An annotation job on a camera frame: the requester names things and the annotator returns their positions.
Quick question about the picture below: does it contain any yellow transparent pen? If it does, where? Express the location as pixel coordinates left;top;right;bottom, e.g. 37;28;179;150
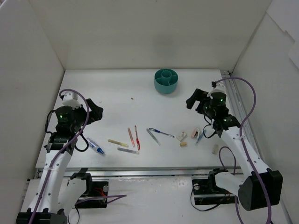
107;139;128;147

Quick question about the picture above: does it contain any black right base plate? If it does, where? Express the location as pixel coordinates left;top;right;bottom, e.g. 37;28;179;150
191;179;235;206

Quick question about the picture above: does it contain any orange transparent pen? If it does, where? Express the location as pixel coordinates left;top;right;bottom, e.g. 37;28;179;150
128;127;135;147

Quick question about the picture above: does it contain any white blue correction tape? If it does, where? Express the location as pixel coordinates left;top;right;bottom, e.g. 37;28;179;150
86;138;105;155

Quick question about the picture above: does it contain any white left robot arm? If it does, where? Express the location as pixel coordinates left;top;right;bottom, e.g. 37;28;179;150
16;98;103;224

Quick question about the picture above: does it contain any light blue pen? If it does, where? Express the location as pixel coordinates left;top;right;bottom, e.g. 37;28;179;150
195;130;206;145

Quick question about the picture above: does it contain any white boxed eraser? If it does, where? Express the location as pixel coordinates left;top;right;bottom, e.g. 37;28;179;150
176;131;187;142

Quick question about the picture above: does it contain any aluminium front rail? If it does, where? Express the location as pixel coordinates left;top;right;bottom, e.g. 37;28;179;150
35;166;242;178

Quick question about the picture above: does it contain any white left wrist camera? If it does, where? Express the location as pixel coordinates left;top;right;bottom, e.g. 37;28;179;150
62;91;80;108

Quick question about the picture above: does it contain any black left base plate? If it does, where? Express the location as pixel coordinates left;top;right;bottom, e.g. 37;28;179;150
75;181;109;209

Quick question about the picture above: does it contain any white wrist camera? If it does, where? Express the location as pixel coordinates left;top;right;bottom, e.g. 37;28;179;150
207;82;226;97
62;91;80;108

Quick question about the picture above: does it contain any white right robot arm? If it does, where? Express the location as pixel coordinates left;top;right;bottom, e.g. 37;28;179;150
186;89;283;211

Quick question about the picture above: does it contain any teal round compartment organizer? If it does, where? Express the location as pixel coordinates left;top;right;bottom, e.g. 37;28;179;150
154;69;178;94

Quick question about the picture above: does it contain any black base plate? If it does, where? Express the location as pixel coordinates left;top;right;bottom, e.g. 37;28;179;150
75;181;109;209
191;179;235;206

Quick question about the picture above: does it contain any blue ballpoint pen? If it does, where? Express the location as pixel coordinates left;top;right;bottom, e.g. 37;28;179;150
149;128;175;138

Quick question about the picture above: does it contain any green grey transparent pen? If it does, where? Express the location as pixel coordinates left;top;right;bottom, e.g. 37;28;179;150
146;128;161;146

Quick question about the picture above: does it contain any red gel pen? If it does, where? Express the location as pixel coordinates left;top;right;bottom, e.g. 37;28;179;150
135;125;140;151

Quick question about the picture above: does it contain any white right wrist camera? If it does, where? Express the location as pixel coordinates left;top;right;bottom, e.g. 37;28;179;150
207;82;226;97

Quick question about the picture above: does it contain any small tan eraser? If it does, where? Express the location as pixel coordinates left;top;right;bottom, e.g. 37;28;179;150
180;142;187;147

